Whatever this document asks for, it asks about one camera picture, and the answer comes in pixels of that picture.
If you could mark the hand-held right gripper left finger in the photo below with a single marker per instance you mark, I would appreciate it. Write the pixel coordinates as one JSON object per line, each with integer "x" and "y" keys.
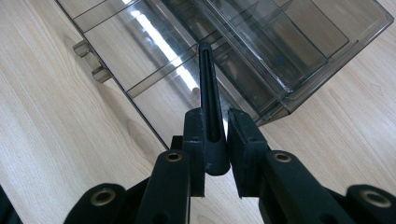
{"x": 193, "y": 149}

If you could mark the smoky transparent plastic drawer cabinet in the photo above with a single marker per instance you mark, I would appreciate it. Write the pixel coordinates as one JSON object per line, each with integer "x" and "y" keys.
{"x": 124, "y": 46}

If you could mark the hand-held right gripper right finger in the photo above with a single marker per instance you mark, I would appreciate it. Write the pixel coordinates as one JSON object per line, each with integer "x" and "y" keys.
{"x": 247, "y": 155}

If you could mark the black slotted plastic tool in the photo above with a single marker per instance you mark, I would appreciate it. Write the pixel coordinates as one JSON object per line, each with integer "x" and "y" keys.
{"x": 214, "y": 149}

